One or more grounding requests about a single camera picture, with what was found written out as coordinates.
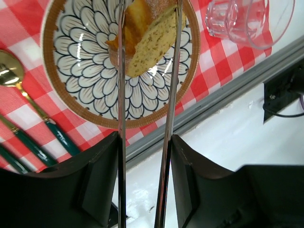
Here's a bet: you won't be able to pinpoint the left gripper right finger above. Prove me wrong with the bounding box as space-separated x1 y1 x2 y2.
171 135 304 228

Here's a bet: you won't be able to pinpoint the gold spoon black handle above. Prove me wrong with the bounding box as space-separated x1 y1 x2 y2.
0 50 80 156

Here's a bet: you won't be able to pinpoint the silver metal tongs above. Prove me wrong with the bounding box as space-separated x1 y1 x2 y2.
109 0 186 228

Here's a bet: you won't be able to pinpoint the flower pattern ceramic plate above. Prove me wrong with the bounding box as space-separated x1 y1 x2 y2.
40 0 201 129

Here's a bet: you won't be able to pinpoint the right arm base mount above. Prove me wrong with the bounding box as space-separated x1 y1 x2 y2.
262 63 304 122

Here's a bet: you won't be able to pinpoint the sliced herb bread piece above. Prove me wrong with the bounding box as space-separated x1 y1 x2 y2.
104 0 187 78

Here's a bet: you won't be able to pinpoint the gold knife black handle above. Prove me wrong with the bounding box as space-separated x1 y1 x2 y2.
0 145 31 174

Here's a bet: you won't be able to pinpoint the red white checkered cloth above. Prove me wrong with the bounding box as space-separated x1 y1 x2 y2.
0 0 274 173

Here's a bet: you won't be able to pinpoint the gold fork black handle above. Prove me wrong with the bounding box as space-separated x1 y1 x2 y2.
0 115 58 167

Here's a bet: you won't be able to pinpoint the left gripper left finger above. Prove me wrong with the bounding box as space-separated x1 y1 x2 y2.
0 132 118 228

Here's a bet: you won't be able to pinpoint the aluminium table edge rail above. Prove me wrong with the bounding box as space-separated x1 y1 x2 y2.
126 37 304 169

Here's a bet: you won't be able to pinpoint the clear drinking glass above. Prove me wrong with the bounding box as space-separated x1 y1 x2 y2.
205 0 295 50

